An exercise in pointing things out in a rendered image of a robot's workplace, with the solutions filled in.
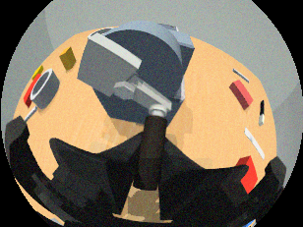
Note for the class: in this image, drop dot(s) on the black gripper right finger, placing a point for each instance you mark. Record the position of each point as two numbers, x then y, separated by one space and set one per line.
182 179

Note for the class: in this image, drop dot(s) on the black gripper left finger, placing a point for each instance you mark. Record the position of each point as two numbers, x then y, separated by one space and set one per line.
112 169

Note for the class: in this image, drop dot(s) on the red rectangular block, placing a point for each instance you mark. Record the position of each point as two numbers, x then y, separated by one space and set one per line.
249 181
27 100
241 93

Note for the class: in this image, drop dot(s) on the grey ring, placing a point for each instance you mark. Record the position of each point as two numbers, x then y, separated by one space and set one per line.
44 89
101 31

